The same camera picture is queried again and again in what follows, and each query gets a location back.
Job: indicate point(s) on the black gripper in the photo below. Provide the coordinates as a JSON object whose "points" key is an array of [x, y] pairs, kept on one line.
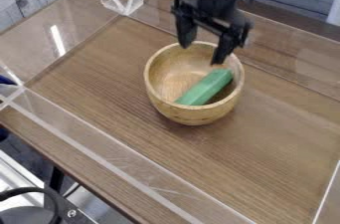
{"points": [[231, 27]]}

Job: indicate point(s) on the brown wooden bowl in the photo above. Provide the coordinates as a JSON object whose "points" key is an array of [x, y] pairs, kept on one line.
{"points": [[173, 70]]}

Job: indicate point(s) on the green rectangular block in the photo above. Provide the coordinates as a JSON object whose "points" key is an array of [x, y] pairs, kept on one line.
{"points": [[203, 91]]}

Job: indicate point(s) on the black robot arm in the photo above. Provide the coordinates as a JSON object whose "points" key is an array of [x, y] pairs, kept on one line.
{"points": [[217, 6]]}

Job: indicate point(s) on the black table leg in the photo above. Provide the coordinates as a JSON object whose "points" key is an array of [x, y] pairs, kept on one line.
{"points": [[56, 179]]}

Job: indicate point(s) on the clear acrylic tray wall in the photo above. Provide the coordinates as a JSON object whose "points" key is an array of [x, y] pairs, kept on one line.
{"points": [[263, 166]]}

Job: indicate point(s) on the black metal bracket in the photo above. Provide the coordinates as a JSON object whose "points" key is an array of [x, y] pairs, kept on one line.
{"points": [[69, 214]]}

